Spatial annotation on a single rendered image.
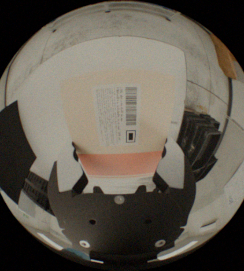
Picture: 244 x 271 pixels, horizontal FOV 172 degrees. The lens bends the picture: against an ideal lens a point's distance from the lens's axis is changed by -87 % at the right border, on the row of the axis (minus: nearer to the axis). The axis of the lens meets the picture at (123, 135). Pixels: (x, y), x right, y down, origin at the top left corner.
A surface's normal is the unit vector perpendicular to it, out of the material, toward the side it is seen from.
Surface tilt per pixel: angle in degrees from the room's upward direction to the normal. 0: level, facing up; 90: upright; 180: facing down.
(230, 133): 90
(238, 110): 90
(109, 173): 0
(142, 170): 0
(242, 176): 90
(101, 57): 0
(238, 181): 90
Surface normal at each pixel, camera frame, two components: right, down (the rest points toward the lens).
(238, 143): -1.00, 0.04
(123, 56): 0.04, 0.53
